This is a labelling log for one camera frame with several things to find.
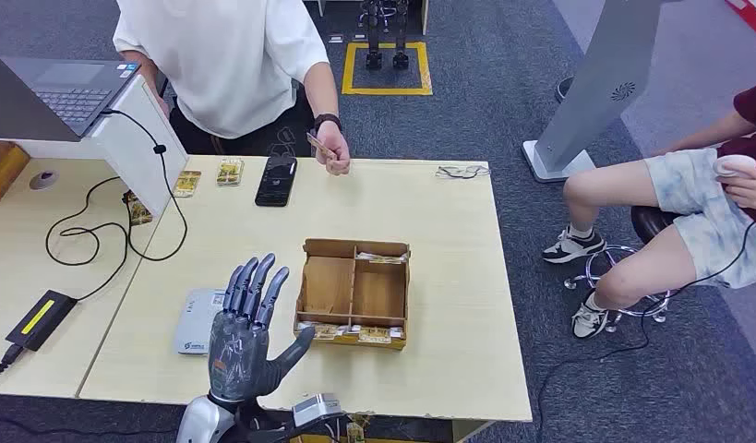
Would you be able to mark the clear eyeglasses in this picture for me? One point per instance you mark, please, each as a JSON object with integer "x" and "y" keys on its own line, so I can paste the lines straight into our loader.
{"x": 463, "y": 172}

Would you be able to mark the ID card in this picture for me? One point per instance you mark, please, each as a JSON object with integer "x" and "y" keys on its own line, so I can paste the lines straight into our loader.
{"x": 316, "y": 143}

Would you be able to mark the standing person's left hand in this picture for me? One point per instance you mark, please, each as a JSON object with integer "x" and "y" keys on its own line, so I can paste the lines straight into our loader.
{"x": 333, "y": 150}

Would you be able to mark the yellow patterned key card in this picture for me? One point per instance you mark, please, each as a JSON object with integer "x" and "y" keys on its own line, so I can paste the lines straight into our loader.
{"x": 229, "y": 172}
{"x": 374, "y": 335}
{"x": 187, "y": 183}
{"x": 138, "y": 211}
{"x": 380, "y": 258}
{"x": 322, "y": 333}

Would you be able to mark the seated person's left hand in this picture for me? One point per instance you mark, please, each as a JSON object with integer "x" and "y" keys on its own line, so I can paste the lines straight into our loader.
{"x": 753, "y": 189}

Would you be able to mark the white handheld controller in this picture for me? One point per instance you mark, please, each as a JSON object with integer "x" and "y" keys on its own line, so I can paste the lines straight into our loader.
{"x": 735, "y": 165}

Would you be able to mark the brown wooden block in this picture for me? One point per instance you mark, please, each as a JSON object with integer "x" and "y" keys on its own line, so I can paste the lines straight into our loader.
{"x": 4, "y": 168}

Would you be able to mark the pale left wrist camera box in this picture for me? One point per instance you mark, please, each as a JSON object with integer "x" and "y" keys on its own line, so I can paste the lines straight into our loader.
{"x": 316, "y": 408}

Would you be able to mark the seated person's right forearm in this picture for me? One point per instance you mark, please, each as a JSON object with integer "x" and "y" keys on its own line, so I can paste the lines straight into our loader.
{"x": 714, "y": 131}

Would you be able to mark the white laptop riser box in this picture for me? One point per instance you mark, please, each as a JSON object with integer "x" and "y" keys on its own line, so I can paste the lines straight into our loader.
{"x": 139, "y": 153}

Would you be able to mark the dark grey laptop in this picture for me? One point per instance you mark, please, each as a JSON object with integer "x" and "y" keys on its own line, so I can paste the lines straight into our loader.
{"x": 66, "y": 92}

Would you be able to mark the chrome black-seat stool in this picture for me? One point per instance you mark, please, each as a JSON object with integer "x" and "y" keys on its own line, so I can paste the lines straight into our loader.
{"x": 649, "y": 223}

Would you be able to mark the standing person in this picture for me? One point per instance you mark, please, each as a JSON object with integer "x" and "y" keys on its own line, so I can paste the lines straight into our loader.
{"x": 231, "y": 61}

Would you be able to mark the black smartphone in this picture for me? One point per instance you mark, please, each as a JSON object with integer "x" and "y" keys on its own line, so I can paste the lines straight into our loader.
{"x": 276, "y": 180}

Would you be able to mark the standing person's left forearm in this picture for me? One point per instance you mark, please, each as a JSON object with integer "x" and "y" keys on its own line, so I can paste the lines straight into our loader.
{"x": 321, "y": 92}

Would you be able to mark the black yellow-labelled power adapter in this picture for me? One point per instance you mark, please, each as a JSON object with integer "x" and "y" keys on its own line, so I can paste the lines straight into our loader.
{"x": 41, "y": 321}

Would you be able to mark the wooden compartment box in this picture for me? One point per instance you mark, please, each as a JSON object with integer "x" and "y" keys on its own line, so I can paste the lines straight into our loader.
{"x": 328, "y": 287}

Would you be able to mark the black wristwatch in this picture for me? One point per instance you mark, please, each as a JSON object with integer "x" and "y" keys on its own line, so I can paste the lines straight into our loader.
{"x": 327, "y": 120}

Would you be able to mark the black humanoid robot legs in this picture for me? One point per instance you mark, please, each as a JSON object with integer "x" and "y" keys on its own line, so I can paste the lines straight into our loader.
{"x": 372, "y": 37}

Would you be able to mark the standing person's right forearm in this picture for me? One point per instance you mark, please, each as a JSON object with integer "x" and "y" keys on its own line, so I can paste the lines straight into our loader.
{"x": 146, "y": 70}

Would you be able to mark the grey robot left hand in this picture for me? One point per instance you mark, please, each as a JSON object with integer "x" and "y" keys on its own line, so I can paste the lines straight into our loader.
{"x": 237, "y": 354}

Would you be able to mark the round grey desk grommet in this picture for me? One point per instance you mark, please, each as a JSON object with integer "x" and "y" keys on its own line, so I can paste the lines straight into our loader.
{"x": 44, "y": 180}

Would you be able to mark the grey card reader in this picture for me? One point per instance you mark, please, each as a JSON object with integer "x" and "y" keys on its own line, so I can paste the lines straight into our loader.
{"x": 194, "y": 324}

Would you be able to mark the seated person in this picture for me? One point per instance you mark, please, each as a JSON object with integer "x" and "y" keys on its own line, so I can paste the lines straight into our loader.
{"x": 683, "y": 183}

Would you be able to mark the grey kiosk stand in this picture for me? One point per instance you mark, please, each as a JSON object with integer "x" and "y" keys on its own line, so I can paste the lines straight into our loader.
{"x": 604, "y": 79}

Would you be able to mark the red panel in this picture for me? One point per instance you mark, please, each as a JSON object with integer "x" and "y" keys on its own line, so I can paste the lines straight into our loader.
{"x": 753, "y": 17}

